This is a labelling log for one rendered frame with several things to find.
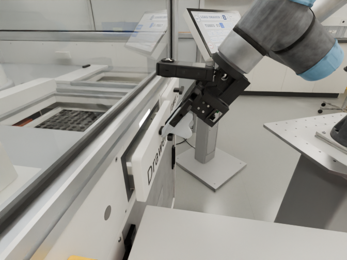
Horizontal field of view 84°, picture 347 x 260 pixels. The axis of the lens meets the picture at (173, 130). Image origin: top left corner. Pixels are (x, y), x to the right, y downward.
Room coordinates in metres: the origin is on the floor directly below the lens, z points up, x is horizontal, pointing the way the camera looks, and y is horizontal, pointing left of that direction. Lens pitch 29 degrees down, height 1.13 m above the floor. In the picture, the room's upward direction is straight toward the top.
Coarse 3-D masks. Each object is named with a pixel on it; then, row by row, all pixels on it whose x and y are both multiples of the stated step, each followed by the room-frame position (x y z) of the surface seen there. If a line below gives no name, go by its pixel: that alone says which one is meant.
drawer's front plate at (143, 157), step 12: (168, 108) 0.52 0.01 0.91; (156, 120) 0.41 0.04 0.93; (156, 132) 0.37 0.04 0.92; (144, 144) 0.31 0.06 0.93; (156, 144) 0.37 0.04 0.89; (132, 156) 0.27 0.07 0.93; (144, 156) 0.28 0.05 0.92; (156, 156) 0.36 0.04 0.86; (132, 168) 0.26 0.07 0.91; (144, 168) 0.27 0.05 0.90; (156, 168) 0.36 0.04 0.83; (144, 180) 0.27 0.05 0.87; (144, 192) 0.26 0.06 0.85
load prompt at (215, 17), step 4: (200, 16) 1.30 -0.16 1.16; (204, 16) 1.32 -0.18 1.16; (208, 16) 1.35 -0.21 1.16; (212, 16) 1.37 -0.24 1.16; (216, 16) 1.40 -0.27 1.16; (220, 16) 1.43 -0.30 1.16; (224, 16) 1.46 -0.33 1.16; (228, 16) 1.49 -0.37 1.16; (204, 20) 1.30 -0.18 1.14; (208, 20) 1.32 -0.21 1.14; (212, 20) 1.35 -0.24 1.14; (216, 20) 1.37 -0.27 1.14; (220, 20) 1.40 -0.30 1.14; (224, 20) 1.43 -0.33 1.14; (228, 20) 1.46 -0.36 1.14
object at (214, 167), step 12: (204, 132) 1.34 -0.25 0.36; (216, 132) 1.41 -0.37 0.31; (204, 144) 1.33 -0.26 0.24; (180, 156) 1.44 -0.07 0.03; (192, 156) 1.44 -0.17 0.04; (204, 156) 1.33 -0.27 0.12; (216, 156) 1.44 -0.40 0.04; (228, 156) 1.44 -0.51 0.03; (192, 168) 1.28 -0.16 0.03; (204, 168) 1.27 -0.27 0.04; (216, 168) 1.27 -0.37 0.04; (228, 168) 1.28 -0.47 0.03; (240, 168) 1.28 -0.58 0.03; (204, 180) 1.14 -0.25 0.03; (216, 180) 1.14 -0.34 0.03; (228, 180) 1.16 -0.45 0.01
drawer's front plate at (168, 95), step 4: (172, 80) 0.76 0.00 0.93; (176, 80) 0.78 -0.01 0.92; (172, 84) 0.71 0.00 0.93; (176, 84) 0.78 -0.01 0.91; (168, 88) 0.66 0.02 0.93; (172, 88) 0.69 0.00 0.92; (164, 92) 0.62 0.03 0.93; (168, 92) 0.62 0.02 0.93; (172, 92) 0.69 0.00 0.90; (176, 92) 0.78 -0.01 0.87; (164, 96) 0.58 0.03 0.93; (168, 96) 0.61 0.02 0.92; (172, 96) 0.69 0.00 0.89; (176, 96) 0.78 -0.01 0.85; (164, 100) 0.58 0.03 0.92; (168, 100) 0.61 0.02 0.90; (172, 100) 0.69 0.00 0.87; (176, 100) 0.79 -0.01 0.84; (172, 104) 0.69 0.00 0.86; (172, 108) 0.69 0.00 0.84
